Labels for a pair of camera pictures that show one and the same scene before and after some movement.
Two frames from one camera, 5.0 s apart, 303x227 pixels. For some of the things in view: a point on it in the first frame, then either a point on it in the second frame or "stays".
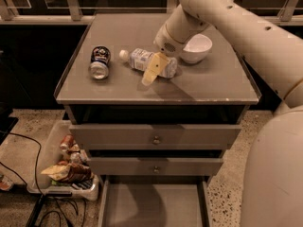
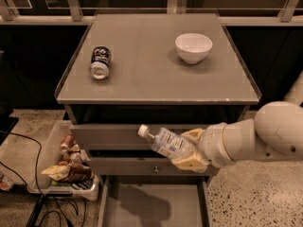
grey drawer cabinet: (155, 128) stays
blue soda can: (100, 58) stays
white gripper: (165, 42) -> (211, 145)
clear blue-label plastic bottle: (139, 59) -> (167, 143)
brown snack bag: (69, 172) stays
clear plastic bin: (63, 170) stays
